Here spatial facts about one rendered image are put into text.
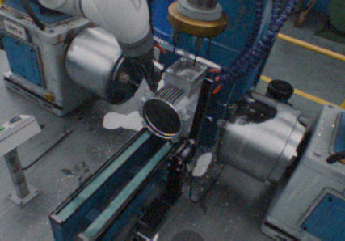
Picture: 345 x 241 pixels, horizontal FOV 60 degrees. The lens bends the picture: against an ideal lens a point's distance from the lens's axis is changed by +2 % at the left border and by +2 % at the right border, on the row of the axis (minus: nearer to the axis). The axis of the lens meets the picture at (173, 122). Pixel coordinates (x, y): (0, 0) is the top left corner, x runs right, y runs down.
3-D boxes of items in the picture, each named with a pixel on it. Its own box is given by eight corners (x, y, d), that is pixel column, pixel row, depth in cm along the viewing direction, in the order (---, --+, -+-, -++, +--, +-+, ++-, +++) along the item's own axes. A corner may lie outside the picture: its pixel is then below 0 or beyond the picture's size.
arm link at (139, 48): (126, 8, 73) (132, 25, 79) (105, 35, 71) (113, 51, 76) (157, 21, 70) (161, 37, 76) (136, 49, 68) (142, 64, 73)
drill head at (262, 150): (215, 121, 116) (233, 66, 100) (321, 171, 104) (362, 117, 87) (186, 160, 99) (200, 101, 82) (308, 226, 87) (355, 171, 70)
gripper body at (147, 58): (158, 38, 75) (164, 59, 84) (131, 27, 78) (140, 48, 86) (143, 61, 73) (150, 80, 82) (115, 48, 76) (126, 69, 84)
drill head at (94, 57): (86, 60, 136) (82, 5, 120) (153, 91, 125) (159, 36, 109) (42, 83, 119) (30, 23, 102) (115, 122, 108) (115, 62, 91)
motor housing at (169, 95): (164, 101, 120) (170, 61, 108) (205, 120, 115) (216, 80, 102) (136, 127, 106) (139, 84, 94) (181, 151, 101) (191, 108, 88)
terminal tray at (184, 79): (178, 73, 109) (182, 56, 104) (204, 84, 106) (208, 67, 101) (161, 87, 101) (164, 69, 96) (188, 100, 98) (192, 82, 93)
